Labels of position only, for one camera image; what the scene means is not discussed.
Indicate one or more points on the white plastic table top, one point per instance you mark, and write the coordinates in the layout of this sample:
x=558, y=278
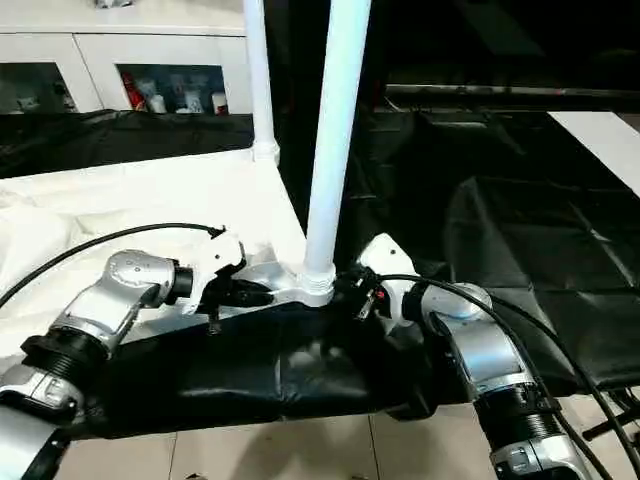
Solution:
x=125, y=200

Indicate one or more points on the white plastic table leg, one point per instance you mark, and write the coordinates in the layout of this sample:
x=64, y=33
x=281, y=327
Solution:
x=335, y=125
x=261, y=75

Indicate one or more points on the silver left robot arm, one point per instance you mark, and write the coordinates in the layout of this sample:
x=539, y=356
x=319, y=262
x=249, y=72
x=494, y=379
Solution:
x=100, y=305

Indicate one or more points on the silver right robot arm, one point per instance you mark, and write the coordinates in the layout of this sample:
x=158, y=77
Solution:
x=475, y=345

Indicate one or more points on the black table mat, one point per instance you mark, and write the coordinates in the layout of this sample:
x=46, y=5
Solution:
x=500, y=240

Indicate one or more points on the small white cup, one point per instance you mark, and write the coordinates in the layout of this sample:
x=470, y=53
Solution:
x=218, y=103

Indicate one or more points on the dark metal rod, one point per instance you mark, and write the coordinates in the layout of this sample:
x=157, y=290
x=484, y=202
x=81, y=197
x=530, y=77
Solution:
x=500, y=90

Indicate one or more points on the white glass-door cabinet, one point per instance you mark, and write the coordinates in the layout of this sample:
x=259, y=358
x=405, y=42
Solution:
x=125, y=45

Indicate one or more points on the black backdrop cloth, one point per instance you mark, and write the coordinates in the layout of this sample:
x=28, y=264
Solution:
x=475, y=45

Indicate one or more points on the black stand base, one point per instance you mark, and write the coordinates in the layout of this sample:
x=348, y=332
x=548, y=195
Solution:
x=610, y=425

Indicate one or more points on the white flat board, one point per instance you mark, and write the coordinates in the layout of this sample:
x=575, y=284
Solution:
x=600, y=142

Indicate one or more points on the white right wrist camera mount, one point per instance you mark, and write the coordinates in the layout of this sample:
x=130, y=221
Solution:
x=387, y=255

